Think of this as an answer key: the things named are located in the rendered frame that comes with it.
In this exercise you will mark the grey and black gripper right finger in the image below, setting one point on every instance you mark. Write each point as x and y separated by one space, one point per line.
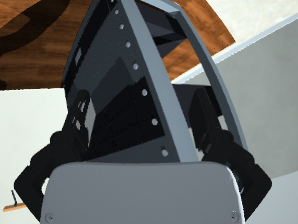
218 146

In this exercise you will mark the black metal rack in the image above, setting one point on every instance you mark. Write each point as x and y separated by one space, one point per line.
113 48

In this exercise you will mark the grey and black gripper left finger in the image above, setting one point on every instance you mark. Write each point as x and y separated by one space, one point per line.
75 136

